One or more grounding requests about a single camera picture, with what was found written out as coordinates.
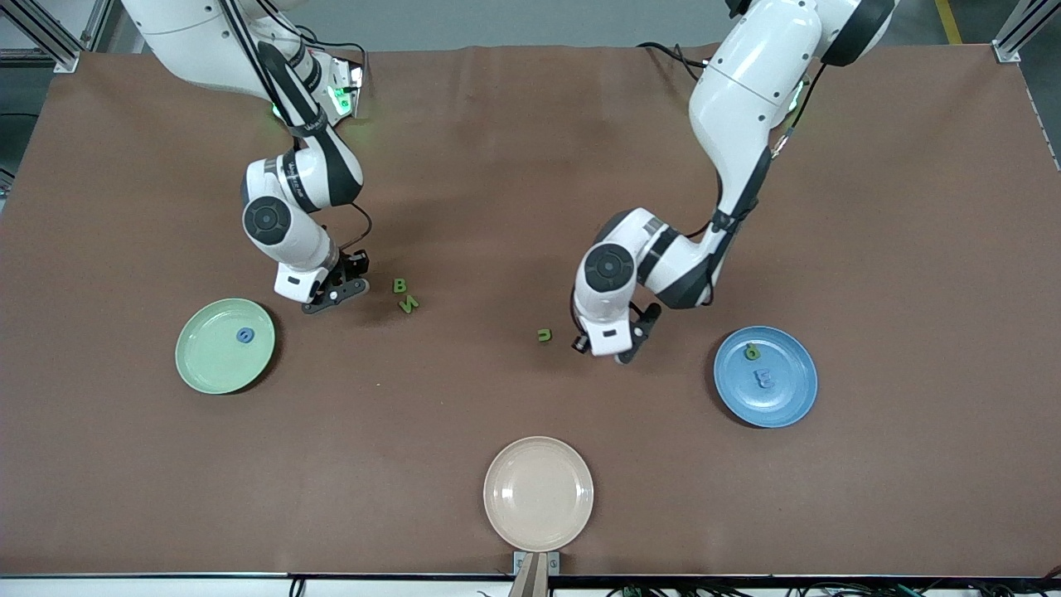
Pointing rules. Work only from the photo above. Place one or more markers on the green letter q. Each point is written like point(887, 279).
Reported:
point(756, 353)

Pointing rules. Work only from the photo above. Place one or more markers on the tan camera pole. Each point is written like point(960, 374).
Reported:
point(533, 580)

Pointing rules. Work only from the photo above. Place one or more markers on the brown table cover sheet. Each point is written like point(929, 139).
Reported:
point(530, 207)

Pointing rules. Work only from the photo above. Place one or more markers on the blue letter G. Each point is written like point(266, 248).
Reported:
point(246, 342)

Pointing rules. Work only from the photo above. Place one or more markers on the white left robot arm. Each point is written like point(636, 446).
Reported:
point(738, 91)

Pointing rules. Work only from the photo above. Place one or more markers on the green letter N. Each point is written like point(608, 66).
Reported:
point(408, 304)

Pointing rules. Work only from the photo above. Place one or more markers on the blue plate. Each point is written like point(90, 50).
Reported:
point(792, 398)

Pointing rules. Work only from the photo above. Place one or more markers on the white table front rail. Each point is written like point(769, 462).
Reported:
point(124, 587)

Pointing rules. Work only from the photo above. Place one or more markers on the beige plate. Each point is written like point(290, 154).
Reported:
point(539, 494)

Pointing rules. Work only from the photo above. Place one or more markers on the blue letter m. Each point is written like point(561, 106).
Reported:
point(764, 380)

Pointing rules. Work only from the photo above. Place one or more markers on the grey metal mounting bracket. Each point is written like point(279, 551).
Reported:
point(519, 562)

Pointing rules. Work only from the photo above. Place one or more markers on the aluminium frame profile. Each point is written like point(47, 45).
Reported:
point(1007, 51)
point(68, 60)

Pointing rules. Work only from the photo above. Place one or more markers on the green plate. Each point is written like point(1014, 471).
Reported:
point(207, 356)

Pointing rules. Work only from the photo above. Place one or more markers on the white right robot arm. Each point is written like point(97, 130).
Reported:
point(191, 41)

